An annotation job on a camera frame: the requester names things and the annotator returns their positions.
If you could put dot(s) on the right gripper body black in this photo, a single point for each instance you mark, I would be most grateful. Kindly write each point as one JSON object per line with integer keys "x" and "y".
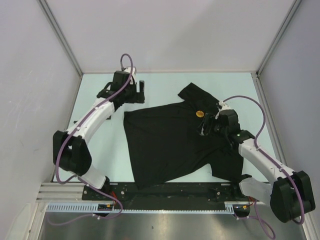
{"x": 215, "y": 129}

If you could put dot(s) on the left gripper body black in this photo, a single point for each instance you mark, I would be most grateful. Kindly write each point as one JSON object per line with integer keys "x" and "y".
{"x": 131, "y": 96}

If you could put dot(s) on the orange round brooch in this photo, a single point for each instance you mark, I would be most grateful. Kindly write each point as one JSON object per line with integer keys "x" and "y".
{"x": 200, "y": 114}

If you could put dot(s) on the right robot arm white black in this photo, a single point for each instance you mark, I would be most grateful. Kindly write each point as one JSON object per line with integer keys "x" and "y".
{"x": 288, "y": 193}

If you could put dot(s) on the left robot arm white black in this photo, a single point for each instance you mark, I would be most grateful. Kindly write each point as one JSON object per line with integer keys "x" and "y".
{"x": 70, "y": 148}

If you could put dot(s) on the black t-shirt garment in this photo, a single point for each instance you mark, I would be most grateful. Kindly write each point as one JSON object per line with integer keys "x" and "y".
{"x": 164, "y": 144}

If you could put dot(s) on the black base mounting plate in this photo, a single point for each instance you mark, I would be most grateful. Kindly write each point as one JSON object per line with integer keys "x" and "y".
{"x": 214, "y": 191}

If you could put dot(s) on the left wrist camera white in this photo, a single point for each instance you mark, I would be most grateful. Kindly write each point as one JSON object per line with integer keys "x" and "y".
{"x": 132, "y": 71}

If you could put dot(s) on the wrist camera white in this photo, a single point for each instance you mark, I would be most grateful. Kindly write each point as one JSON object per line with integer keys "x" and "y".
{"x": 132, "y": 71}
{"x": 222, "y": 106}

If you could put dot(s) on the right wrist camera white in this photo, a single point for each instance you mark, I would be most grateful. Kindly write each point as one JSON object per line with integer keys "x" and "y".
{"x": 222, "y": 106}

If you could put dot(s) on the aluminium post left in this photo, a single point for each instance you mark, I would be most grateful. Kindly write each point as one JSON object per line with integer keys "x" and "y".
{"x": 48, "y": 13}

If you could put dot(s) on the aluminium post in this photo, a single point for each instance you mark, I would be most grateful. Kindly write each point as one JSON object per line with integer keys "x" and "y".
{"x": 48, "y": 13}
{"x": 279, "y": 35}

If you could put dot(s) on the aluminium post right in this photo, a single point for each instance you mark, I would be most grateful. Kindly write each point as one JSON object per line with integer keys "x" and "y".
{"x": 279, "y": 35}

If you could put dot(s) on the white slotted cable duct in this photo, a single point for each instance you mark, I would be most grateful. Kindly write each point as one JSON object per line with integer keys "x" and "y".
{"x": 104, "y": 208}

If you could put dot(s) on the aluminium frame rail front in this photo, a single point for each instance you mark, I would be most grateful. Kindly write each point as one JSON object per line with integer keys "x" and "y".
{"x": 55, "y": 192}

